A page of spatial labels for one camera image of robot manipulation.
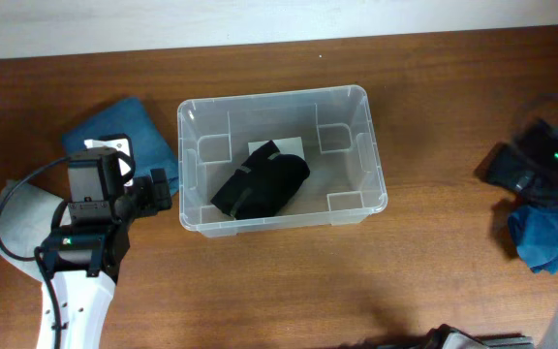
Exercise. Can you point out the blue garment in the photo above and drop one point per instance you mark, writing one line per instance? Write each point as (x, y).
(534, 232)

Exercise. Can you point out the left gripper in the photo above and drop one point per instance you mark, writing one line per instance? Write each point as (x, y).
(151, 202)

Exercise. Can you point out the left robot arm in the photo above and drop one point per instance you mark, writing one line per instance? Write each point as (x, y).
(80, 259)

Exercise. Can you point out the light grey folded jeans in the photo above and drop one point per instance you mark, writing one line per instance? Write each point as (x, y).
(25, 223)

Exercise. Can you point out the black garment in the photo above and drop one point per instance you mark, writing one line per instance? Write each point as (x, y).
(262, 185)
(502, 167)

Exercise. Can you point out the clear plastic storage bin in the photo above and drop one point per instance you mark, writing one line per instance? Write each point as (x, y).
(346, 182)

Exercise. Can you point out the white label in bin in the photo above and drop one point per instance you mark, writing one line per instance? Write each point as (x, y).
(292, 146)

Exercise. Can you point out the dark blue folded jeans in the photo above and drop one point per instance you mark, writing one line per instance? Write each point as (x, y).
(128, 117)

